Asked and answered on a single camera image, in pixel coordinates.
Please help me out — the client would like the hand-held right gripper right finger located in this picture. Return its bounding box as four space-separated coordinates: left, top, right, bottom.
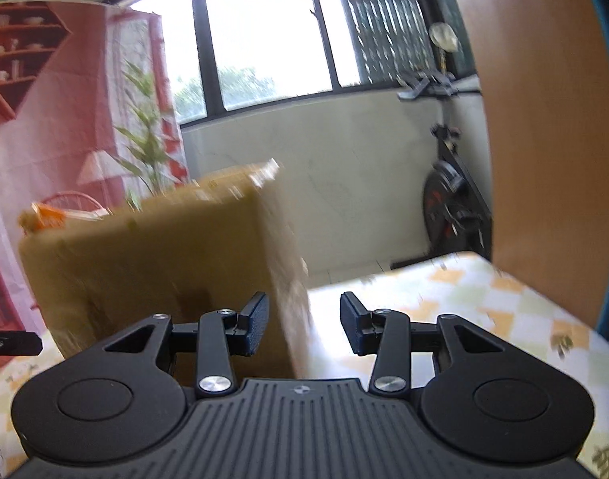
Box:
340 292 510 400

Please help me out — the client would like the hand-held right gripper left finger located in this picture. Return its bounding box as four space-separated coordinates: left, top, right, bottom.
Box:
92 291 270 400

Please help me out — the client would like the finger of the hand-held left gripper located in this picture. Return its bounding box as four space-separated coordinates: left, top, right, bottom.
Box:
0 330 42 356

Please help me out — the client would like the brown cardboard box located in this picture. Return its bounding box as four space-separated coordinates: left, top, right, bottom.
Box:
17 160 315 380

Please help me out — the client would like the orange and green snack bag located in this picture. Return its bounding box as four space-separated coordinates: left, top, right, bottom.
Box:
30 202 108 234

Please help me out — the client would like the checked floral tablecloth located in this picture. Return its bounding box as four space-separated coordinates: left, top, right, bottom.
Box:
0 252 609 479

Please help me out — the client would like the black exercise bike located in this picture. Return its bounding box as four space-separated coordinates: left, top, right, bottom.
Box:
391 71 492 270

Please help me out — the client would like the printed room backdrop cloth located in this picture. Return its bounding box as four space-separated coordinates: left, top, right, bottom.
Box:
0 2 190 333

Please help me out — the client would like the black framed window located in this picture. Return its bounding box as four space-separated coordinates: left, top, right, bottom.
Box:
105 0 480 125

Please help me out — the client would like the white round lamp on stalk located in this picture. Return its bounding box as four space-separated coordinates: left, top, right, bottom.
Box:
430 22 457 73

